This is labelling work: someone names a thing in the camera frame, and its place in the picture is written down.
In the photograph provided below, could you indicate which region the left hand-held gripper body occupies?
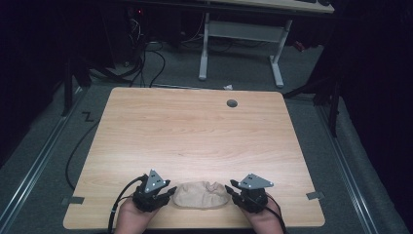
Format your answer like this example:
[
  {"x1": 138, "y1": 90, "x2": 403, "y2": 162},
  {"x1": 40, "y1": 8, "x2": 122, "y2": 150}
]
[{"x1": 131, "y1": 169, "x2": 171, "y2": 214}]

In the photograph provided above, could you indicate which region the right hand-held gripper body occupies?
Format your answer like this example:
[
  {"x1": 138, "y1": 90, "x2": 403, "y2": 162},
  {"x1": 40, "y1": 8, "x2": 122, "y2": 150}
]
[{"x1": 232, "y1": 173, "x2": 275, "y2": 215}]

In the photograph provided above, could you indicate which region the person's right hand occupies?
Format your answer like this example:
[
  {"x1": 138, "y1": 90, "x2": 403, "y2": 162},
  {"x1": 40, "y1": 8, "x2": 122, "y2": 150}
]
[{"x1": 241, "y1": 194, "x2": 286, "y2": 234}]

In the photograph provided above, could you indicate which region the person's left hand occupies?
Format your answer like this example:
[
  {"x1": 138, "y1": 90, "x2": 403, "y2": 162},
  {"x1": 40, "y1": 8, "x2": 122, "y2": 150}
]
[{"x1": 113, "y1": 196, "x2": 161, "y2": 234}]

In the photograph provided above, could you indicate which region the grey tape piece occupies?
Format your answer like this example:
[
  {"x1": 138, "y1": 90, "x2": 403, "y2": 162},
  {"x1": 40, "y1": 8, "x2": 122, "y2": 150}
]
[
  {"x1": 306, "y1": 190, "x2": 325, "y2": 201},
  {"x1": 60, "y1": 196, "x2": 86, "y2": 207}
]

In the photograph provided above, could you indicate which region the black metal stand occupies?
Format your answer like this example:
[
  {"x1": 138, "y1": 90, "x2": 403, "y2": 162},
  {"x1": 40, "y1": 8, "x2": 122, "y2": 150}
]
[
  {"x1": 282, "y1": 76, "x2": 343, "y2": 138},
  {"x1": 60, "y1": 57, "x2": 94, "y2": 117}
]

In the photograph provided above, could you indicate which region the light wooden desk top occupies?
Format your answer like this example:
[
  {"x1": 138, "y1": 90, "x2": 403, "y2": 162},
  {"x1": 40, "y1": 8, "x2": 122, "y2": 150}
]
[{"x1": 207, "y1": 0, "x2": 335, "y2": 15}]

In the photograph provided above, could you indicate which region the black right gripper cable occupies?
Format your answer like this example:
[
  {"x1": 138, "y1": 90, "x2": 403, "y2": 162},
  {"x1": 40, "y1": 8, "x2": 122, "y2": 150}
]
[{"x1": 249, "y1": 193, "x2": 288, "y2": 234}]

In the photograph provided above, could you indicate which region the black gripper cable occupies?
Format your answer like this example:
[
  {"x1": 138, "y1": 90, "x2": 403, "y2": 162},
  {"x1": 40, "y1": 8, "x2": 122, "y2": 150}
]
[
  {"x1": 107, "y1": 174, "x2": 149, "y2": 234},
  {"x1": 249, "y1": 193, "x2": 288, "y2": 234}
]

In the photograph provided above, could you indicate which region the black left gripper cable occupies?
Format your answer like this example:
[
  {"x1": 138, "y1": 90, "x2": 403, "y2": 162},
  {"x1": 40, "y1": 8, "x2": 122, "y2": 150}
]
[{"x1": 107, "y1": 174, "x2": 149, "y2": 234}]

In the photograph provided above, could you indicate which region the black floor cable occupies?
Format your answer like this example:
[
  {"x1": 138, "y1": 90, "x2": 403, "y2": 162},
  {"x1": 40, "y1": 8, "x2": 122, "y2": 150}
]
[{"x1": 65, "y1": 119, "x2": 101, "y2": 191}]

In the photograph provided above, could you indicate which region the metal floor rail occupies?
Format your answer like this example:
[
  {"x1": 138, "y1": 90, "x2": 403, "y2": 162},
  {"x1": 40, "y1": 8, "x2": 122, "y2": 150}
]
[
  {"x1": 0, "y1": 87, "x2": 86, "y2": 228},
  {"x1": 316, "y1": 104, "x2": 380, "y2": 234}
]

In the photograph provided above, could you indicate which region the bundle of black cables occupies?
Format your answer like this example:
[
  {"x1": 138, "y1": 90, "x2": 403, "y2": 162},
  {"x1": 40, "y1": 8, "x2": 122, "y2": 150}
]
[{"x1": 129, "y1": 19, "x2": 167, "y2": 89}]

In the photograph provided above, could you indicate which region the white desk frame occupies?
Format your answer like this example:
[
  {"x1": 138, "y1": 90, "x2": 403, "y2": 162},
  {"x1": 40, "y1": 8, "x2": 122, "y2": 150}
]
[{"x1": 198, "y1": 12, "x2": 294, "y2": 89}]

